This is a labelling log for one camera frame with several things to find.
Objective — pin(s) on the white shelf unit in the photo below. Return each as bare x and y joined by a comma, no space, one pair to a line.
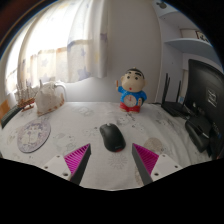
173,56

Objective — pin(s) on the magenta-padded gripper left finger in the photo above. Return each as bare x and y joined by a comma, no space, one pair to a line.
76,160

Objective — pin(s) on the cartoon boy clock figurine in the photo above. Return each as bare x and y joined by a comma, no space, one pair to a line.
132,90

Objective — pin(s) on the black computer mouse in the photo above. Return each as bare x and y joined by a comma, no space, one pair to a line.
112,136

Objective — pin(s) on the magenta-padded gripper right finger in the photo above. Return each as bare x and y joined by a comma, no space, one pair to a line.
146,160

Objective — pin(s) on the black box device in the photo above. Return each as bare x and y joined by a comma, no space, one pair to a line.
198,133

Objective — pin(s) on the wooden model sailing ship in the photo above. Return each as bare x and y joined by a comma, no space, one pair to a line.
26,100

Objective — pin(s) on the white star-print curtain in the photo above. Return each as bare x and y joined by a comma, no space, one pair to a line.
66,40

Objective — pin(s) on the white printed tablecloth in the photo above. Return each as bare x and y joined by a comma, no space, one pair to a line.
76,126

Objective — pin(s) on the black router with antennas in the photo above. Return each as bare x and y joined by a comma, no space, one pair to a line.
175,108

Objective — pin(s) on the black monitor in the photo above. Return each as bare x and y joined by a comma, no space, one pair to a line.
210,96

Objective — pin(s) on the wooden chair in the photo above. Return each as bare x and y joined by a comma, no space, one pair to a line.
4,109

